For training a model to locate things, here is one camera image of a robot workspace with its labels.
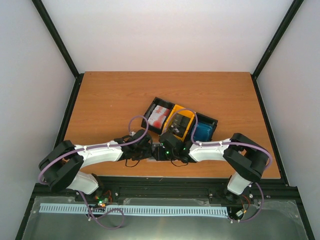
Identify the yellow card bin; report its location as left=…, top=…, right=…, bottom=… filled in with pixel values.
left=160, top=104, right=195, bottom=142

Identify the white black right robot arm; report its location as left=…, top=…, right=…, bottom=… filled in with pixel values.
left=151, top=132, right=272, bottom=203

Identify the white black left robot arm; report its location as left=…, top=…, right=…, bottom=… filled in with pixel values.
left=38, top=129, right=153, bottom=202

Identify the black card stack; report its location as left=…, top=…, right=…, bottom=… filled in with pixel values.
left=167, top=113, right=190, bottom=138

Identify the red white card stack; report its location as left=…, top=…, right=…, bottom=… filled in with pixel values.
left=148, top=105, right=171, bottom=129

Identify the blue card stack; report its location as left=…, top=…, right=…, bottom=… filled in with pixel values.
left=192, top=122, right=214, bottom=142

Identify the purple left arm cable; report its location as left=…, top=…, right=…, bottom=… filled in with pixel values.
left=37, top=114, right=150, bottom=230

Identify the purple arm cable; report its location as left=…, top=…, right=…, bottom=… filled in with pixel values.
left=37, top=114, right=150, bottom=230
left=164, top=107, right=273, bottom=223

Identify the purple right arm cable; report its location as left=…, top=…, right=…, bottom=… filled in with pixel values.
left=164, top=107, right=273, bottom=223

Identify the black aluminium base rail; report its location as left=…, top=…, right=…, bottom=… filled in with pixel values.
left=29, top=174, right=301, bottom=208

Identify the left electronics board with wires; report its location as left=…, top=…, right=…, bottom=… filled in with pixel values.
left=94, top=190, right=113, bottom=208

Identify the right connector with wires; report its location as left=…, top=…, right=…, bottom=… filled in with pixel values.
left=235, top=195, right=251, bottom=219

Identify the light blue slotted cable duct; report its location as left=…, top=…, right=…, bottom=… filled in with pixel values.
left=38, top=203, right=228, bottom=218

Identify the black left frame post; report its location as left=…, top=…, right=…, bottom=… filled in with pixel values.
left=31, top=0, right=81, bottom=75

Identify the black frame post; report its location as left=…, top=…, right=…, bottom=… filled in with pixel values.
left=252, top=0, right=306, bottom=75
left=31, top=0, right=81, bottom=75

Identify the black right frame post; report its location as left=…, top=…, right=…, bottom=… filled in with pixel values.
left=252, top=0, right=306, bottom=75

